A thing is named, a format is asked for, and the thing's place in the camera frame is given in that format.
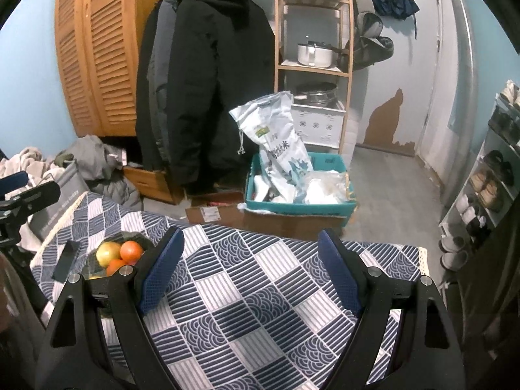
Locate white stacked storage boxes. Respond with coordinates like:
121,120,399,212
343,110,360,155

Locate clear glass bowl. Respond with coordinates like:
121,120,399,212
83,231,157,283

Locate grey hanging backpack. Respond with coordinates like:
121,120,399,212
345,12,395,72

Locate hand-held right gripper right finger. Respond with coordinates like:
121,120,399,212
318,228,466,390

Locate wooden drawer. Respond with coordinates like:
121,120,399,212
122,165,183,204

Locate brown cardboard box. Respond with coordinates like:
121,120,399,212
185,201,358,238

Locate navy folded umbrella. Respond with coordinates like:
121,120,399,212
371,0,421,39

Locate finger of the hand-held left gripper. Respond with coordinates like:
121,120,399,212
0,181,61,230
0,172,29,192

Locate silver vertical pipe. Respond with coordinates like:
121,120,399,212
441,0,478,208

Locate large orange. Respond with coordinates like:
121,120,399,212
120,240,145,264

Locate grey padded jacket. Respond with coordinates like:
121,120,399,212
140,0,179,163

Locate clear plastic bag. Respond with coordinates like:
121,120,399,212
303,171,354,204

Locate white cooking pot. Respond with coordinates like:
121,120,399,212
296,42,350,68

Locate grey tote bag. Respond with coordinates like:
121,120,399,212
28,160,92,253

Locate wooden louvered wardrobe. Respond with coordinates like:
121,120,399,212
55,0,171,138

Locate beige fleece cloth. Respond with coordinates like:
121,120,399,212
0,146,55,179

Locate teal plastic crate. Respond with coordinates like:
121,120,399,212
245,152,358,217

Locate grey clothes pile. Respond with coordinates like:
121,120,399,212
67,135,143,212

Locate steel steamer pot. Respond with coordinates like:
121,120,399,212
294,82,339,106

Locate pale blue door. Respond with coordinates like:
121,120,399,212
357,0,443,159

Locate white perforated storage basket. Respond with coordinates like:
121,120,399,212
290,103,347,149

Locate metal shoe rack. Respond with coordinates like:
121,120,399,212
439,91,520,271

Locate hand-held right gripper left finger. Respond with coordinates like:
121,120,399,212
34,227,185,390

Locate wooden shelf rack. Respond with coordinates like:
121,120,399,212
274,0,354,155

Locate black hooded coat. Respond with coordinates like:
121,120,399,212
136,0,277,196

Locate black phone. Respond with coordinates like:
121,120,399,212
54,240,81,282

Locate blue white patterned tablecloth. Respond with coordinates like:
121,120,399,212
30,191,429,390

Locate white printed rice bag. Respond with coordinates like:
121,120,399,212
228,91,314,204

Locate shoe rack with shoes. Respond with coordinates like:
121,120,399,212
441,79,520,271

